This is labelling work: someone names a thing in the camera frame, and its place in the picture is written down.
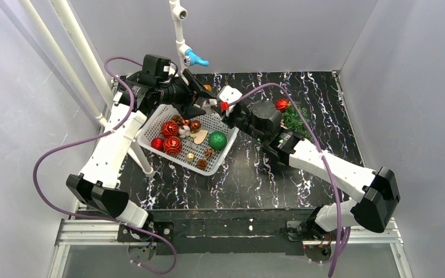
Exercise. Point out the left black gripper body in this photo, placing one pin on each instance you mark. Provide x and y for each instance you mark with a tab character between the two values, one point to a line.
191	94

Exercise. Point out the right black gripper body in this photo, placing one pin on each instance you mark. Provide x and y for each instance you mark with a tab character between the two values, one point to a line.
232	114

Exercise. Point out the red glitter ornament ball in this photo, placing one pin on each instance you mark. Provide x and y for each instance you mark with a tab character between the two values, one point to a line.
282	105

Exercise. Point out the small green christmas tree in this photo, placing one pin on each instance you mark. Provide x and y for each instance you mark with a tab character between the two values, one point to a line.
295	119

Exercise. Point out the white cotton ornament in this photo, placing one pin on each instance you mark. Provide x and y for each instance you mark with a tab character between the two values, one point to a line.
210	107

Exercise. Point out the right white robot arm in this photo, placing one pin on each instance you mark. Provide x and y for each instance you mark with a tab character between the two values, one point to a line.
374	195

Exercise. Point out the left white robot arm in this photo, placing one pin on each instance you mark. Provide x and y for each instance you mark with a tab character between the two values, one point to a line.
137	96

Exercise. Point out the green glitter ornament ball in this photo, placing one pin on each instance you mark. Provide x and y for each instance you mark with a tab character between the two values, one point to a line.
217	140

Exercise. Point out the blue pipe valve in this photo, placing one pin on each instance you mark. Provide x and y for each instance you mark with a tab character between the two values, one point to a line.
191	59

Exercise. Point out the orange shiny ornament ball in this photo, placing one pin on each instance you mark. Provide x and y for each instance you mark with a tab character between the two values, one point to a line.
195	125

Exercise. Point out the red patterned ornament ball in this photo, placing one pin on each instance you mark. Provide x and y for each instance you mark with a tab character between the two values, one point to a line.
169	129

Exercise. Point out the wooden heart ornament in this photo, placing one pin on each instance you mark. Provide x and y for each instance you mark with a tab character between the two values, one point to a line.
199	136

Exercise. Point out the white plastic basket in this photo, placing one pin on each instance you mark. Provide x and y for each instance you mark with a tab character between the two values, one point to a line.
211	123

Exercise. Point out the frosted pine cone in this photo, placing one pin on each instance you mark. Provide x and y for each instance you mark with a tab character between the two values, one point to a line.
209	152

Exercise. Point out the brown pine cone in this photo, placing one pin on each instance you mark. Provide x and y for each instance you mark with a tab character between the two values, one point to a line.
202	164

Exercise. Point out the red shiny ornament ball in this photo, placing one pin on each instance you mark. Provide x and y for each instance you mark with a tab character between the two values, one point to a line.
158	144

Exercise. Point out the gold ornament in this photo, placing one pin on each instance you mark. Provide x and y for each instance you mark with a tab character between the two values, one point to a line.
190	157

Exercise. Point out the white pvc pipe stand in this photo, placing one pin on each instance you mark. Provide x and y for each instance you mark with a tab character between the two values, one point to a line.
179	14

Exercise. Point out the thick white diagonal pole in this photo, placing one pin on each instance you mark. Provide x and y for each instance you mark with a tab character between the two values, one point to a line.
73	29

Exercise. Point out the thin white diagonal pole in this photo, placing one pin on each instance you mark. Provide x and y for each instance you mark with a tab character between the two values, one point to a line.
65	65

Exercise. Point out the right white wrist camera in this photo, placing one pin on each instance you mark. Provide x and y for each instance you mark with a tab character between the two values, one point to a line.
226	97

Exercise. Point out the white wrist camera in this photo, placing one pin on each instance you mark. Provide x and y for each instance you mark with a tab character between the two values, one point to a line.
226	97
171	70

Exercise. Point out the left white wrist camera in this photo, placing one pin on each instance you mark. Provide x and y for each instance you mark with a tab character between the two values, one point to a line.
171	70

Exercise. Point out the aluminium frame rail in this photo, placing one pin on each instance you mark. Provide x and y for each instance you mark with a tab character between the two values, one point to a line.
80	232

